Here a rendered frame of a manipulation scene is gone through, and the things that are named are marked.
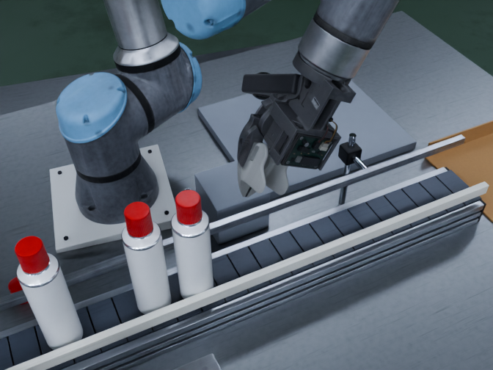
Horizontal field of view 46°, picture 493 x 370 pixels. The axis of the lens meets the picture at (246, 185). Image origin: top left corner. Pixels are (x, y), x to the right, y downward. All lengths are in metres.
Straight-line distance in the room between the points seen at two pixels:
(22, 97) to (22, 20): 2.17
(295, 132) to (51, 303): 0.38
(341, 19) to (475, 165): 0.66
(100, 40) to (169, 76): 2.27
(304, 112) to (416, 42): 0.95
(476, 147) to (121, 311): 0.79
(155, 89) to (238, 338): 0.43
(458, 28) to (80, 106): 2.77
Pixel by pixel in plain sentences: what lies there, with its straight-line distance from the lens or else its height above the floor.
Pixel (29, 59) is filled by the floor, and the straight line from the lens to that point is 3.23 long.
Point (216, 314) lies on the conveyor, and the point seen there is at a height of 0.88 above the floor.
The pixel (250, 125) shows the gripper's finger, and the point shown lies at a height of 1.17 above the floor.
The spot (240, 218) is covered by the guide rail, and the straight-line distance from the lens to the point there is 0.89.
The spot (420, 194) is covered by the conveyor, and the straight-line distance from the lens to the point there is 1.09.
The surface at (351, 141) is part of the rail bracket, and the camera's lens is 1.00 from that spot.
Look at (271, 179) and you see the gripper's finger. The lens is 0.78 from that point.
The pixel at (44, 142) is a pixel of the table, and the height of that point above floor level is 0.83.
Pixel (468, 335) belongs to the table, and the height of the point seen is 0.83.
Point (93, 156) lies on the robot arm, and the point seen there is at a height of 0.99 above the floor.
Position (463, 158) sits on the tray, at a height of 0.83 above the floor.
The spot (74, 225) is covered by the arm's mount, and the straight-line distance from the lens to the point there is 1.09.
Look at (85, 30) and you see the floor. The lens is 3.39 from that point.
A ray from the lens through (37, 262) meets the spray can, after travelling 0.75.
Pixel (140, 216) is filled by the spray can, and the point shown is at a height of 1.08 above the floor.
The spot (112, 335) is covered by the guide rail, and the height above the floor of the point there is 0.91.
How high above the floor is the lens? 1.62
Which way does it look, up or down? 44 degrees down
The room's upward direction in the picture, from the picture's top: straight up
